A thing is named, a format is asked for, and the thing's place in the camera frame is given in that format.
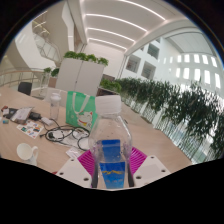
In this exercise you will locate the clear blue-labelled water bottle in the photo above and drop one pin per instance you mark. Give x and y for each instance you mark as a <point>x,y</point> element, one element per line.
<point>111,146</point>

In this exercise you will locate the white ceramic mug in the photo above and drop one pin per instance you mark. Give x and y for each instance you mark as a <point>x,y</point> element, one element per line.
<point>26,153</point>

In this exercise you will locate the black chair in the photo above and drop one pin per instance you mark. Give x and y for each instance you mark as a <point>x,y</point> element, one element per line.
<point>25,88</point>

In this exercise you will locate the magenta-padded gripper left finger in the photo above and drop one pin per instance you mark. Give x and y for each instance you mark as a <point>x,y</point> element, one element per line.
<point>75,171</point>

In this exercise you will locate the green tote bag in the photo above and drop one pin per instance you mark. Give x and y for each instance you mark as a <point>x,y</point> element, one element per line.
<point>80,111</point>

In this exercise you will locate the white cabinet topped with plants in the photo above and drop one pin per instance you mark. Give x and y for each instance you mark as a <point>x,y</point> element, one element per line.
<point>80,75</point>

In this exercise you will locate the clear tumbler with white lid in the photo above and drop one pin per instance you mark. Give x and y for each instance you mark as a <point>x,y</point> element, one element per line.
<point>55,108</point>

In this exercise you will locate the white printed card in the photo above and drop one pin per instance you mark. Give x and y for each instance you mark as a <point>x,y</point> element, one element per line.
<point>74,152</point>

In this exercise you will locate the open notebook with papers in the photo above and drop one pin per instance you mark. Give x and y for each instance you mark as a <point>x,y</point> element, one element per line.
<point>21,115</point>

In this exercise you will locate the black power adapter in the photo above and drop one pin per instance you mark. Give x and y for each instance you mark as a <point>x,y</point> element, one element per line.
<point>35,116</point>

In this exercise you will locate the colourful sticker sheet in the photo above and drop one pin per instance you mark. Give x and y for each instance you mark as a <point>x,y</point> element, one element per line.
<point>30,129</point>

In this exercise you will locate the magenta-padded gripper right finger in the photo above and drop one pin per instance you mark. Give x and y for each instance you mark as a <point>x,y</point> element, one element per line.
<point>150,170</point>

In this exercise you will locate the row of green plants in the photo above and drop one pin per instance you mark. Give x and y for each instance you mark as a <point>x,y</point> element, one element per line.
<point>180,113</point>

